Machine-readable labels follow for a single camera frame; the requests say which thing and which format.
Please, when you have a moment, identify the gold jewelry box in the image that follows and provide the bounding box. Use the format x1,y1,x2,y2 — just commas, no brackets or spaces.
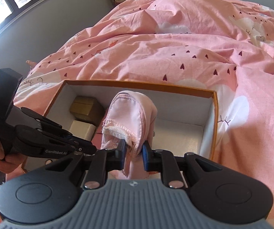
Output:
70,96,105,126

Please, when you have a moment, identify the pink fabric pouch bag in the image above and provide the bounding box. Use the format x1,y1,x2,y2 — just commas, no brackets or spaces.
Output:
101,90,157,179

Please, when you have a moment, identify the person's left hand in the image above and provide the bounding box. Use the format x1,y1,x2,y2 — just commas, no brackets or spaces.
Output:
0,142,27,174

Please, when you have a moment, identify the white small box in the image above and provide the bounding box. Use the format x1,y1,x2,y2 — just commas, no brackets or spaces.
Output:
69,120,96,141

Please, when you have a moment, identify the orange cardboard storage box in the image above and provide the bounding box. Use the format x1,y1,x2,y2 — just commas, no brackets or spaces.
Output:
44,80,218,159

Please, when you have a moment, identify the pink heart-print duvet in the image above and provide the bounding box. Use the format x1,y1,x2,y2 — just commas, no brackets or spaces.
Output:
0,0,274,229

